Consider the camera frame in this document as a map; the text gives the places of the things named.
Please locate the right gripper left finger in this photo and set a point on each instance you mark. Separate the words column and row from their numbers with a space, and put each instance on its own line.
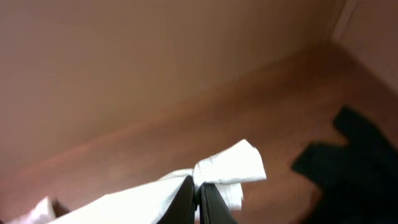
column 183, row 206

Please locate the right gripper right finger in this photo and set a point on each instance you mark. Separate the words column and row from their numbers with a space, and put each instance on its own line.
column 213, row 209

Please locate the white t-shirt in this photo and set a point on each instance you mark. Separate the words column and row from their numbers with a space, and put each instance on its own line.
column 147, row 203

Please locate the black garment right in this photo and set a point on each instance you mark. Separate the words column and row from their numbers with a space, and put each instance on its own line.
column 358, row 180

